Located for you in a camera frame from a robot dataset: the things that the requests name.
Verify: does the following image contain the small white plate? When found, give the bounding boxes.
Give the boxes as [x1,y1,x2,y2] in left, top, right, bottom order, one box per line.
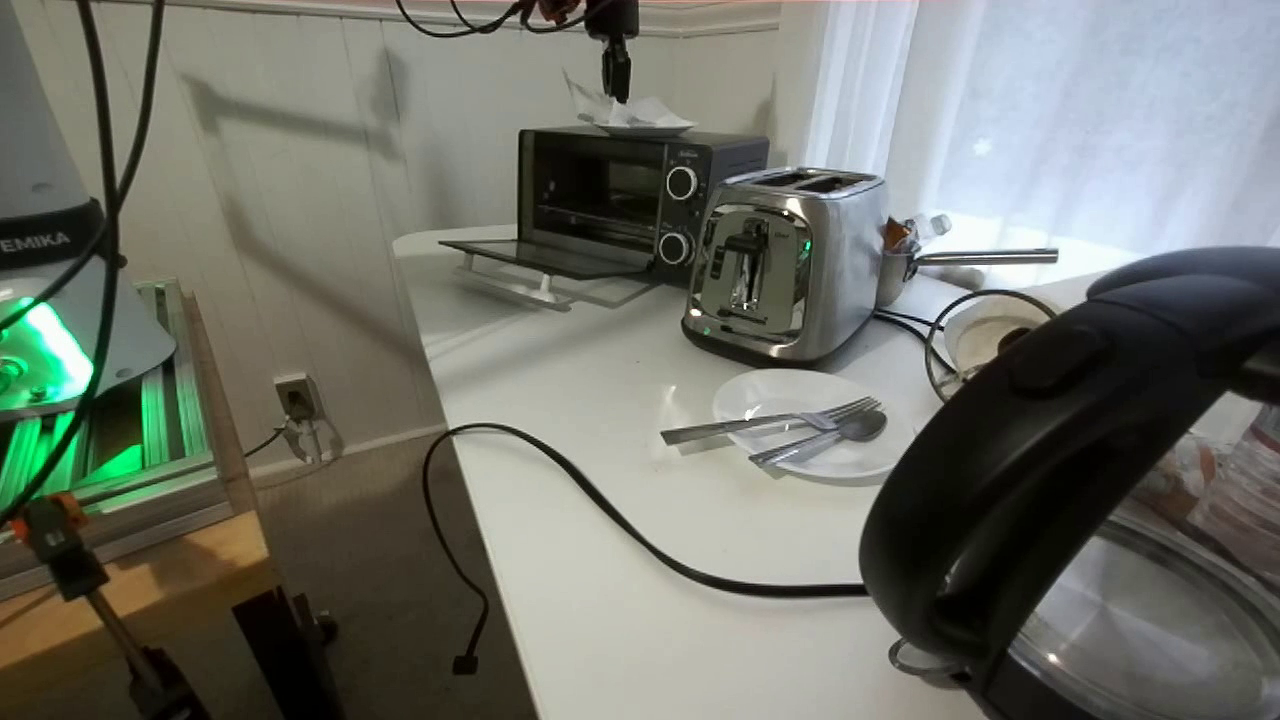
[595,120,699,140]

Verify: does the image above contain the black toaster oven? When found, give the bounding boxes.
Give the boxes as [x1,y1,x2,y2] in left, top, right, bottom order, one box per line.
[439,124,772,312]

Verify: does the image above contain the toaster oven door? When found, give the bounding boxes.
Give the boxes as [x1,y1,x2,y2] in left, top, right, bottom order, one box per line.
[439,237,663,310]

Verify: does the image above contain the silver toaster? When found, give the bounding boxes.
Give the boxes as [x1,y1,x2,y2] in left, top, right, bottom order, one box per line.
[681,166,892,369]

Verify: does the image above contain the steel saucepan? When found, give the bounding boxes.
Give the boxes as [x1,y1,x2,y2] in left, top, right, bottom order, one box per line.
[877,244,1060,309]

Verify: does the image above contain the silver fork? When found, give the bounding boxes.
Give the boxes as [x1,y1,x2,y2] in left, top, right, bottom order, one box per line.
[659,396,884,449]

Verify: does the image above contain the white curtain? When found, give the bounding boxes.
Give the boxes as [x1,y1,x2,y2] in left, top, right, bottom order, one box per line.
[804,0,1280,263]

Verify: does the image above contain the silver spoon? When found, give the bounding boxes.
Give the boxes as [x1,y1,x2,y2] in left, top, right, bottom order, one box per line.
[747,409,890,472]

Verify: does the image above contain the black electric kettle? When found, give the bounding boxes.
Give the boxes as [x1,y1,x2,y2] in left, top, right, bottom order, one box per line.
[858,246,1280,720]

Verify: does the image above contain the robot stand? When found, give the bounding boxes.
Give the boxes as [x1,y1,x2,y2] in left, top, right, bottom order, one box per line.
[0,280,343,720]

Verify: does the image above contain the clear plastic bottle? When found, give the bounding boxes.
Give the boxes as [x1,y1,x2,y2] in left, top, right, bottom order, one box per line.
[1188,403,1280,579]

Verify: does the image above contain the toaster oven door handle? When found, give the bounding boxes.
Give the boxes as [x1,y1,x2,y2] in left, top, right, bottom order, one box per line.
[455,253,573,312]

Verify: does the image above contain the black cable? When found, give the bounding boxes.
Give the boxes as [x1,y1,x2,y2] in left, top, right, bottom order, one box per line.
[421,421,870,677]
[243,392,306,461]
[874,288,1060,404]

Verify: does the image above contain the wall socket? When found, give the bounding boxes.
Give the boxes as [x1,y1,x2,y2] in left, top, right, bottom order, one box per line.
[273,372,327,424]

